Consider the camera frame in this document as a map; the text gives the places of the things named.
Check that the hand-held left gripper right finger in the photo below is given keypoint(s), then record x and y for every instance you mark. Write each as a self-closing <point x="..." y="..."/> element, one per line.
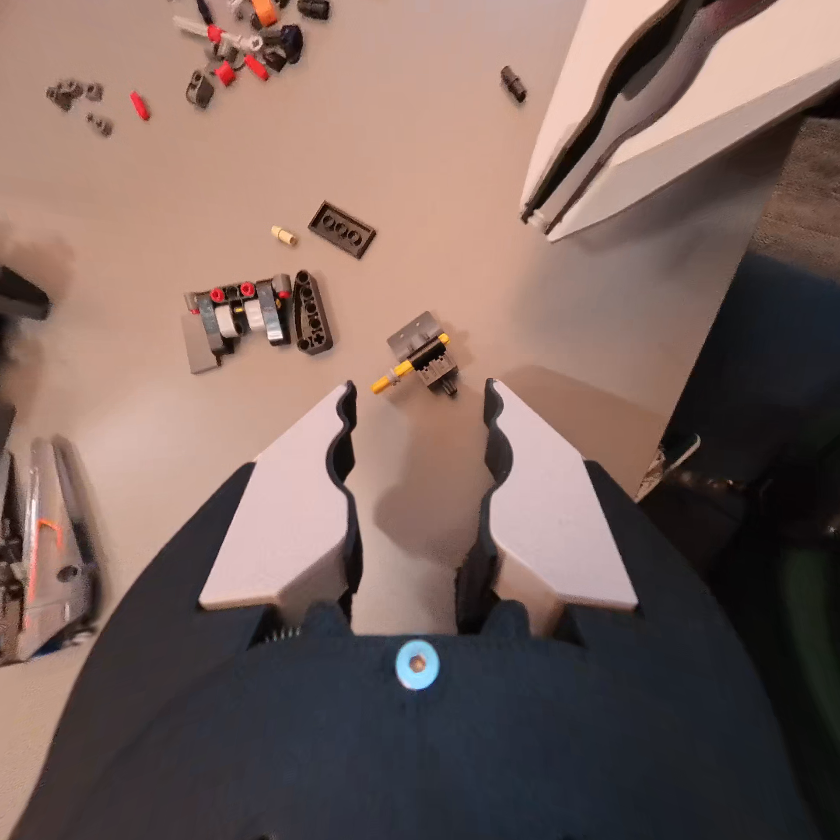
<point x="558" y="538"/>

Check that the black flat lego plate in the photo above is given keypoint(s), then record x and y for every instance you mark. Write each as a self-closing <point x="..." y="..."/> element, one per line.
<point x="341" y="229"/>

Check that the red lego pin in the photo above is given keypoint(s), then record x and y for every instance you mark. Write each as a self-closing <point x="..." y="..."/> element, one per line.
<point x="140" y="106"/>

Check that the black lego pin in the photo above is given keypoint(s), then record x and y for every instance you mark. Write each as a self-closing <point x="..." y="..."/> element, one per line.
<point x="514" y="84"/>

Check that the small dark grey lego bush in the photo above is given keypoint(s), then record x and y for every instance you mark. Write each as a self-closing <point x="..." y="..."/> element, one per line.
<point x="94" y="90"/>

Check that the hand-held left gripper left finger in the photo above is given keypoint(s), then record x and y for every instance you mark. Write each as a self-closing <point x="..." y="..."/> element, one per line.
<point x="289" y="525"/>

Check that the tan lego pin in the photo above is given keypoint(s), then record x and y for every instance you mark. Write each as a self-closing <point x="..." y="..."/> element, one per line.
<point x="283" y="235"/>

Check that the yellow axle lego assembly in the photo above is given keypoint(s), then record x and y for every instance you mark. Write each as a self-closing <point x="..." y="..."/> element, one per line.
<point x="430" y="358"/>

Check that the dark grey double lego connector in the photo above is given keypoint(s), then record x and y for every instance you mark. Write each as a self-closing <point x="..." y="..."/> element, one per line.
<point x="62" y="95"/>

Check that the silver lego body panel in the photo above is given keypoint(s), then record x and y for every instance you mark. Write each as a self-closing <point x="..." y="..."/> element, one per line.
<point x="52" y="558"/>

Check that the pile of lego pieces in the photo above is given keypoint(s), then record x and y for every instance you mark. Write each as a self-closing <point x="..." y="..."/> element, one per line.
<point x="200" y="88"/>

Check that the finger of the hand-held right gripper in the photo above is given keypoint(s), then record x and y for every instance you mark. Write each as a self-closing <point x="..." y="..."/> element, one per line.
<point x="754" y="79"/>
<point x="590" y="79"/>

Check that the black grey lego assembly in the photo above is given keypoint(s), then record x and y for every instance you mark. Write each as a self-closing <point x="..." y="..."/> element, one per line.
<point x="269" y="315"/>

